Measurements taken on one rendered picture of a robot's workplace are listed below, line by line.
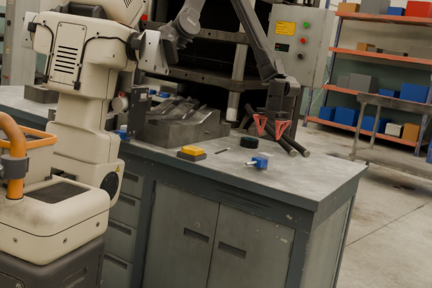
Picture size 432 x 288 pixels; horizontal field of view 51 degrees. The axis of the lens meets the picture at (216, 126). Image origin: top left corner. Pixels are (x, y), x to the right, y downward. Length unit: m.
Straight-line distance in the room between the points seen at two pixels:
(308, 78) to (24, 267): 1.70
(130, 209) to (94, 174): 0.51
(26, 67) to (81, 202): 5.00
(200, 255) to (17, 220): 0.85
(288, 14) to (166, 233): 1.29
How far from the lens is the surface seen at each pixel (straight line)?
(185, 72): 2.66
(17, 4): 5.97
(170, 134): 1.75
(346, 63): 8.78
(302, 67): 2.41
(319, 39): 2.39
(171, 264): 1.85
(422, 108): 4.96
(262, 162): 1.64
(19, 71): 6.04
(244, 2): 1.69
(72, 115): 1.44
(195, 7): 1.51
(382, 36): 8.58
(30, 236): 1.08
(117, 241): 2.00
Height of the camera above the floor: 1.22
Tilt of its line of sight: 10 degrees down
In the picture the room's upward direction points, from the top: 9 degrees clockwise
